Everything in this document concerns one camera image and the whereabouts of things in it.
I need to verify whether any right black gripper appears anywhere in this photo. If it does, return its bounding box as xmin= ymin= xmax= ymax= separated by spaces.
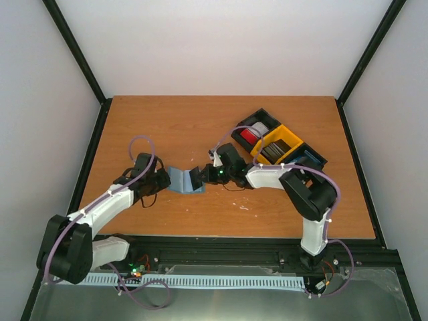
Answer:
xmin=197 ymin=164 xmax=233 ymax=185

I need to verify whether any black dark credit card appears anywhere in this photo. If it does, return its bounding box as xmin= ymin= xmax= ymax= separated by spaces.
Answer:
xmin=189 ymin=167 xmax=203 ymax=191

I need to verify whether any blue card holder wallet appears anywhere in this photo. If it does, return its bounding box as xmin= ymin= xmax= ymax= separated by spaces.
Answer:
xmin=168 ymin=167 xmax=205 ymax=195

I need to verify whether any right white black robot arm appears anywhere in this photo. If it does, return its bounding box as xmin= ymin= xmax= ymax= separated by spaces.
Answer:
xmin=190 ymin=143 xmax=340 ymax=270

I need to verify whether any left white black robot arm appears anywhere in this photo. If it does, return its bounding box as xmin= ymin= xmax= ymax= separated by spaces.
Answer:
xmin=36 ymin=153 xmax=171 ymax=284

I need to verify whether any black bin with red cards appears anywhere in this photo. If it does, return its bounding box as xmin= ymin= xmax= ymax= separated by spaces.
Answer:
xmin=231 ymin=108 xmax=281 ymax=152

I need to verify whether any white card stack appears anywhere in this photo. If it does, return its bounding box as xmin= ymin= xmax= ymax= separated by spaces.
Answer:
xmin=249 ymin=122 xmax=269 ymax=137

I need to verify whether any dark card stack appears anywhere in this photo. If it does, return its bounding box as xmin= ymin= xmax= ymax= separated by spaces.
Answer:
xmin=261 ymin=139 xmax=291 ymax=164

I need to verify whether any yellow bin with dark cards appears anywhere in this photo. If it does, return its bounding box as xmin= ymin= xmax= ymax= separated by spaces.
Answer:
xmin=250 ymin=124 xmax=304 ymax=165

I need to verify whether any black bin with blue cards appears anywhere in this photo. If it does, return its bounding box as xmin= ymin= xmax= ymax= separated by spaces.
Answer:
xmin=284 ymin=142 xmax=328 ymax=169

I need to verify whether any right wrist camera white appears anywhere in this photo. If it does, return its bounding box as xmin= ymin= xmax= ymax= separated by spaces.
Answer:
xmin=208 ymin=148 xmax=223 ymax=167

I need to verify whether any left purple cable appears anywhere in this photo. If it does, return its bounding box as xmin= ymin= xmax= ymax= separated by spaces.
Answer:
xmin=42 ymin=134 xmax=158 ymax=284

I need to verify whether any purple cable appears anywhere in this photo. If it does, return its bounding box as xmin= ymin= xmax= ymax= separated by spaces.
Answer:
xmin=210 ymin=128 xmax=354 ymax=298
xmin=42 ymin=134 xmax=158 ymax=284

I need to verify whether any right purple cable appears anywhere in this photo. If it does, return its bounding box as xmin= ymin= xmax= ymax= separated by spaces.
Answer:
xmin=210 ymin=128 xmax=354 ymax=298

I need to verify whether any light blue slotted cable duct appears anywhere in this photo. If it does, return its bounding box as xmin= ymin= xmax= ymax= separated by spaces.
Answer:
xmin=82 ymin=273 xmax=306 ymax=288

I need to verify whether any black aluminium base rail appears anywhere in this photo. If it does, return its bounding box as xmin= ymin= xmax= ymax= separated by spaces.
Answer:
xmin=115 ymin=236 xmax=403 ymax=276

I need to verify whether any left black frame post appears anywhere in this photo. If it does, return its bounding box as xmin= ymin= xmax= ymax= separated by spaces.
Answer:
xmin=42 ymin=0 xmax=113 ymax=104

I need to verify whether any black frame post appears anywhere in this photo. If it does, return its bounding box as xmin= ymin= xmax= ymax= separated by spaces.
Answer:
xmin=42 ymin=0 xmax=113 ymax=104
xmin=336 ymin=0 xmax=407 ymax=104

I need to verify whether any right black frame post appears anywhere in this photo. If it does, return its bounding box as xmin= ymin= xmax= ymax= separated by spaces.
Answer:
xmin=336 ymin=0 xmax=407 ymax=104

